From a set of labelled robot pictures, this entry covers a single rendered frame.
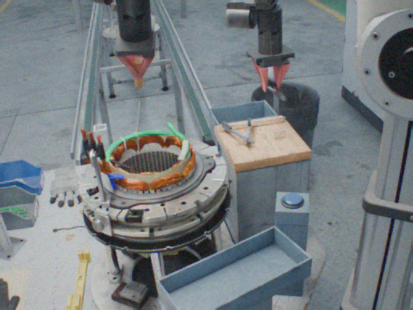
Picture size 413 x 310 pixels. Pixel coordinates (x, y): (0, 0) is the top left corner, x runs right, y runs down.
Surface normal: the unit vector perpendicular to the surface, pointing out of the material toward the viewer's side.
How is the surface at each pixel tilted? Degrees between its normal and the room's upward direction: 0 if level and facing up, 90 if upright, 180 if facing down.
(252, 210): 90
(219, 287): 0
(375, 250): 90
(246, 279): 0
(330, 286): 0
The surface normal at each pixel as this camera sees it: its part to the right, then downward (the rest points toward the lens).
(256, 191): 0.22, 0.49
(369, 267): -0.45, 0.48
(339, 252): -0.06, -0.86
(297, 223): -0.17, 0.51
